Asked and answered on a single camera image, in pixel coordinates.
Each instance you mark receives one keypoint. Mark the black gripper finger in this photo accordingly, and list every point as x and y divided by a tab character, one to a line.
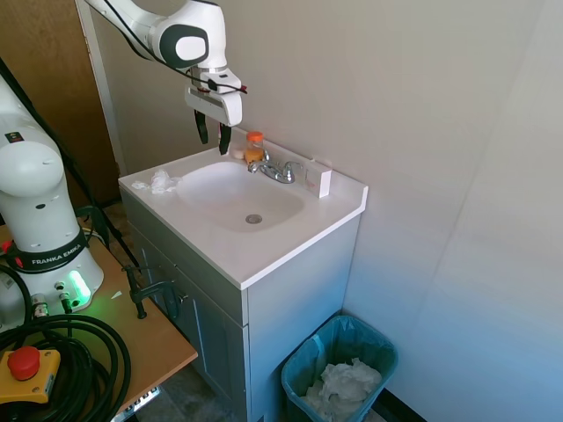
202	129
225	140

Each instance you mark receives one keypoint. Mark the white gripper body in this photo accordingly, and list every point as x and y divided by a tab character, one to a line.
215	103

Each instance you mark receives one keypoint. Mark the white tissue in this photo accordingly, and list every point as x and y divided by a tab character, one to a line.
165	181

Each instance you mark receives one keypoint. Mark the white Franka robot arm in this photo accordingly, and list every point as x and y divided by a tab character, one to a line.
35	176

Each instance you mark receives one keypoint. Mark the small white tissue scrap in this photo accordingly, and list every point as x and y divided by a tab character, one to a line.
139	185

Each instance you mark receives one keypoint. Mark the trash bin with teal liner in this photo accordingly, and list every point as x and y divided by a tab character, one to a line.
299	378

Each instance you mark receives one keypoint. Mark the orange-lidded clear jar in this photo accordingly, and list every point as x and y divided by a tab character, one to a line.
254	147

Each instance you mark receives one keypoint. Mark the metal sink drain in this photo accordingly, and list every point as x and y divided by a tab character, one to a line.
254	218

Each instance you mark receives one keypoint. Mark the white cardboard box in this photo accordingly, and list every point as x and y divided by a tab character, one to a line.
324	182

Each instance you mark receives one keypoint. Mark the white sink vanity top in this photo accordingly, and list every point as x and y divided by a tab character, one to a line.
272	259

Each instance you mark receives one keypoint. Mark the black stand pole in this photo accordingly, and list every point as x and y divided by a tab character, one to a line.
66	154

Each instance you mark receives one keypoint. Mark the metal cabinet knob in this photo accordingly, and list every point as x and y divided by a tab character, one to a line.
182	298

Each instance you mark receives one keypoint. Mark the brown wooden door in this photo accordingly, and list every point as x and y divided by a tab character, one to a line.
48	66

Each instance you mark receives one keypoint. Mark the black metal table clamp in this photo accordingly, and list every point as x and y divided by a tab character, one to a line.
137	294

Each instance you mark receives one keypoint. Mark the grey vanity cabinet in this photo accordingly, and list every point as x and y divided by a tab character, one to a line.
290	334

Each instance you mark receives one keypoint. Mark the light wooden table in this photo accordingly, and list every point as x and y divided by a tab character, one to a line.
154	343

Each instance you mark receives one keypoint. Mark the red round knob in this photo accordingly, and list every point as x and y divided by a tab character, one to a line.
5	247

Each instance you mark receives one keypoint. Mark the pile of white tissues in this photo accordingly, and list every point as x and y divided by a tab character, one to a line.
347	382

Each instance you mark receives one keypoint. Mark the yellow emergency stop button box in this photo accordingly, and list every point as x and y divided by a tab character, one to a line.
31	378

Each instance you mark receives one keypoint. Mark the black baseboard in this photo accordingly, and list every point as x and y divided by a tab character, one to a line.
402	406

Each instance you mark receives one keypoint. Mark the white door frame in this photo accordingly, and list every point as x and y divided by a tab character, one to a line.
99	74

